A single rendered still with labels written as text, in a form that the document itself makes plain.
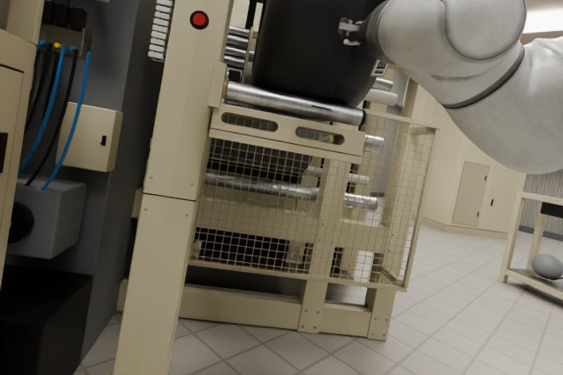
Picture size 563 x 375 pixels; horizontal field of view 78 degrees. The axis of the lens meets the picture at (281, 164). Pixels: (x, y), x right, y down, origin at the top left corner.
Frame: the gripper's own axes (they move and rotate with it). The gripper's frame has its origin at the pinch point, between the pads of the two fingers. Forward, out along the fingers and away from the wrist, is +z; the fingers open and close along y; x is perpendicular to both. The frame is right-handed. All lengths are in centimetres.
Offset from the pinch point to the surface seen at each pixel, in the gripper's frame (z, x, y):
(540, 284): 132, 130, -231
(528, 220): 513, 217, -601
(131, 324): 1, 77, 37
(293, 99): 9.0, 15.4, 7.6
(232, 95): 8.7, 17.2, 21.7
